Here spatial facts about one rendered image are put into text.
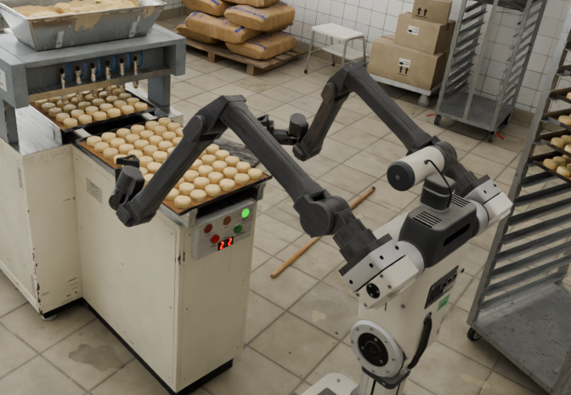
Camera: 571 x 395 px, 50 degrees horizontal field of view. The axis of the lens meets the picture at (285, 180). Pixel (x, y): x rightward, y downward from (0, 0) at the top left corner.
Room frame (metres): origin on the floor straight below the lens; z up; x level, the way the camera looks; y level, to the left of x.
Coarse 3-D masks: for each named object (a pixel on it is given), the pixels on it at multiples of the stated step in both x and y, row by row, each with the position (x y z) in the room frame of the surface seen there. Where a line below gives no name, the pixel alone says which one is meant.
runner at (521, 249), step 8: (560, 232) 2.38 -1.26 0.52; (568, 232) 2.41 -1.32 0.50; (536, 240) 2.28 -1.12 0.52; (544, 240) 2.31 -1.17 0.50; (552, 240) 2.32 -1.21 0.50; (512, 248) 2.19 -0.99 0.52; (520, 248) 2.22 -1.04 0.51; (528, 248) 2.24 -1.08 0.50; (536, 248) 2.25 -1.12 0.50; (496, 256) 2.13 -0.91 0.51; (504, 256) 2.16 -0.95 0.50; (512, 256) 2.16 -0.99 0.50
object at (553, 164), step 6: (558, 156) 2.18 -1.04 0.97; (564, 156) 2.18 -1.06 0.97; (540, 162) 2.15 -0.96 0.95; (546, 162) 2.11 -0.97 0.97; (552, 162) 2.12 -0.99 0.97; (558, 162) 2.13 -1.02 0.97; (564, 162) 2.13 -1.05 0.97; (570, 162) 2.16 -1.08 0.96; (552, 168) 2.10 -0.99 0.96; (558, 168) 2.07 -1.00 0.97; (564, 168) 2.07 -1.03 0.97; (570, 168) 2.09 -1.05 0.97; (564, 174) 2.05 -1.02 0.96; (570, 174) 2.06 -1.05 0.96
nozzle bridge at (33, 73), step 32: (160, 32) 2.47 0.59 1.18; (0, 64) 1.97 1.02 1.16; (32, 64) 1.97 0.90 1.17; (64, 64) 2.14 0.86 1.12; (96, 64) 2.24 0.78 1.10; (160, 64) 2.45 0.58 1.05; (0, 96) 1.99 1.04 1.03; (32, 96) 1.99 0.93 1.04; (160, 96) 2.50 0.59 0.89; (0, 128) 2.02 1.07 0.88
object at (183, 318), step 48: (96, 192) 1.93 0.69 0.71; (240, 192) 1.84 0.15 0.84; (96, 240) 1.95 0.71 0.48; (144, 240) 1.72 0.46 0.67; (240, 240) 1.79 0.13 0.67; (96, 288) 1.96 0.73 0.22; (144, 288) 1.72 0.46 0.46; (192, 288) 1.64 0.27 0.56; (240, 288) 1.81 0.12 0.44; (144, 336) 1.73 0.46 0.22; (192, 336) 1.64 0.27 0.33; (240, 336) 1.82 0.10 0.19; (192, 384) 1.69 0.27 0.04
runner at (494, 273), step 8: (552, 248) 2.37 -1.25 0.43; (560, 248) 2.41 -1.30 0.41; (568, 248) 2.42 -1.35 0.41; (536, 256) 2.31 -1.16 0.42; (544, 256) 2.33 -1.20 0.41; (552, 256) 2.34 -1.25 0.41; (512, 264) 2.21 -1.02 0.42; (520, 264) 2.24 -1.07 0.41; (528, 264) 2.25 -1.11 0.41; (496, 272) 2.15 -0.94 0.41; (504, 272) 2.17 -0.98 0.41; (512, 272) 2.18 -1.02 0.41
